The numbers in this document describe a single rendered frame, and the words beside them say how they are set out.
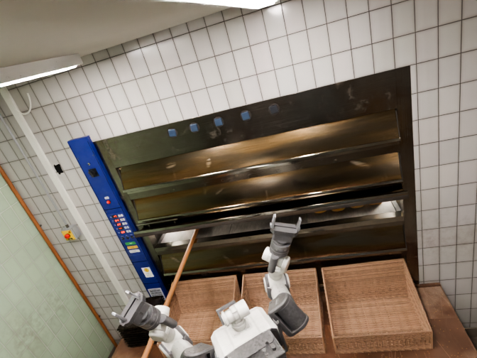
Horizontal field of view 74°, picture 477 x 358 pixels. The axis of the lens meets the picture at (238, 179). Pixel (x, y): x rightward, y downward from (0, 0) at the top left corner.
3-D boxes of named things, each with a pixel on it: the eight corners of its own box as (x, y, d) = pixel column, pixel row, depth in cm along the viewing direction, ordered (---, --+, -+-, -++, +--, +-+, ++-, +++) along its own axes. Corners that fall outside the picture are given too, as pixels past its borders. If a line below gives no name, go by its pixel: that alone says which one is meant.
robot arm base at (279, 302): (304, 311, 147) (312, 321, 135) (284, 332, 145) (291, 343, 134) (282, 288, 146) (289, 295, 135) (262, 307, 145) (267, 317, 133)
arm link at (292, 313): (301, 306, 149) (308, 319, 135) (287, 319, 148) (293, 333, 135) (284, 288, 148) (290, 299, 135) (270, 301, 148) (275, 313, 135)
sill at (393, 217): (158, 247, 253) (157, 243, 251) (401, 215, 207) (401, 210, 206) (155, 252, 248) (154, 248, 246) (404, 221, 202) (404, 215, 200)
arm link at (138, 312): (112, 319, 118) (131, 327, 127) (128, 329, 113) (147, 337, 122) (132, 288, 124) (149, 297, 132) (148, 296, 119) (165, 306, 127)
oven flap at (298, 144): (126, 191, 224) (119, 164, 222) (398, 140, 178) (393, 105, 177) (122, 193, 220) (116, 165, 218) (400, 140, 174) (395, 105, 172)
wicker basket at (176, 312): (182, 305, 268) (171, 280, 257) (246, 299, 255) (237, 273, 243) (162, 359, 226) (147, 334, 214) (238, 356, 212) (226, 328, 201)
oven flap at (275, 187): (140, 221, 235) (135, 195, 233) (401, 180, 189) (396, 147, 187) (137, 223, 230) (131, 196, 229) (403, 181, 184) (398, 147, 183)
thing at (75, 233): (72, 235, 253) (65, 225, 249) (81, 234, 251) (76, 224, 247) (66, 241, 247) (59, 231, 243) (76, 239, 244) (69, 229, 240)
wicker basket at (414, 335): (325, 294, 238) (319, 266, 226) (406, 286, 224) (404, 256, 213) (334, 355, 195) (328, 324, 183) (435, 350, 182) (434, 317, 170)
